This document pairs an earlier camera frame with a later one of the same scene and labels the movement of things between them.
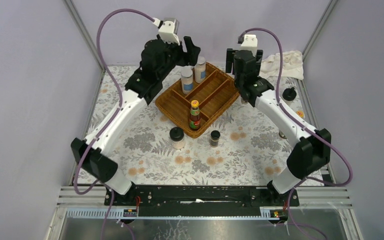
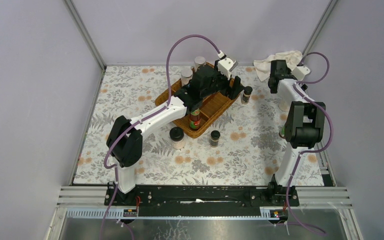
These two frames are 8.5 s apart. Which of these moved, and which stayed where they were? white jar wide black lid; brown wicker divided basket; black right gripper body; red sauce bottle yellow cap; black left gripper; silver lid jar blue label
Moved: black left gripper; black right gripper body
Stayed: silver lid jar blue label; white jar wide black lid; red sauce bottle yellow cap; brown wicker divided basket
